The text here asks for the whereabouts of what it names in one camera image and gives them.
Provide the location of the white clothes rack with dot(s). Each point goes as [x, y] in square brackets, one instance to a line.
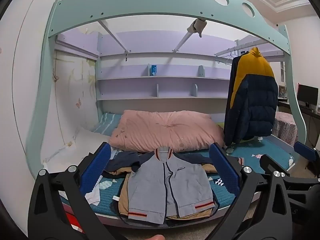
[250, 45]

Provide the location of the mint green bunk bed frame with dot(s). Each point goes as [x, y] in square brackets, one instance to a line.
[150, 7]

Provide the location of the small white cloth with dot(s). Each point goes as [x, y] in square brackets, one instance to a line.
[93, 196]

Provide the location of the dark desk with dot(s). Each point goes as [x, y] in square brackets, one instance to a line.
[308, 111]

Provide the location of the white pillow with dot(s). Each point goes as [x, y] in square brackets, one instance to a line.
[85, 140]

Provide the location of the pink duvet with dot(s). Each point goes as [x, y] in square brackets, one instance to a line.
[165, 127]

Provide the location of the lavender shelf unit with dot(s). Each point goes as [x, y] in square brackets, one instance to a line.
[175, 83]

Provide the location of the green cloth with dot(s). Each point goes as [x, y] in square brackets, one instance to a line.
[220, 124]

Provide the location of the tan pants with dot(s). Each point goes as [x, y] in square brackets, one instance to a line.
[123, 200]

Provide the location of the picture frame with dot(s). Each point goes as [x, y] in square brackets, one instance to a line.
[282, 91]

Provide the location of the small blue box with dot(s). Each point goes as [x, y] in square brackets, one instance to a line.
[153, 70]

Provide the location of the person's left hand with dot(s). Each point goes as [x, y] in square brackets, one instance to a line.
[155, 237]

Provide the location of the teal quilted bed mat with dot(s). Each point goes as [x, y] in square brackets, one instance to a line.
[270, 152]

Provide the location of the black computer monitor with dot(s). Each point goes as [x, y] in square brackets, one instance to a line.
[307, 93]

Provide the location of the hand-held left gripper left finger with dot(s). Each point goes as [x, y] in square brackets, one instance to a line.
[96, 167]

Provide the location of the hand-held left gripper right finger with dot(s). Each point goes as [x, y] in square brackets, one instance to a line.
[225, 167]

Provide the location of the grey-blue jacket with navy sleeves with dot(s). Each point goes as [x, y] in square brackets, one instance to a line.
[155, 180]

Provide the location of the grey cloth on rail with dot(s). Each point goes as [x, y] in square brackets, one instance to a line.
[196, 27]

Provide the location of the yellow and navy puffer jacket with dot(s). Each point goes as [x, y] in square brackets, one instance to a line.
[255, 100]

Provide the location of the pink floral covered stool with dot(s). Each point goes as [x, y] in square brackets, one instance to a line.
[285, 127]

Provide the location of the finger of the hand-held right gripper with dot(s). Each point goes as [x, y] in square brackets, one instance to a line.
[271, 163]
[303, 150]

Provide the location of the teal striped pillow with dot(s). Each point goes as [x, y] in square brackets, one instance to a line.
[107, 122]

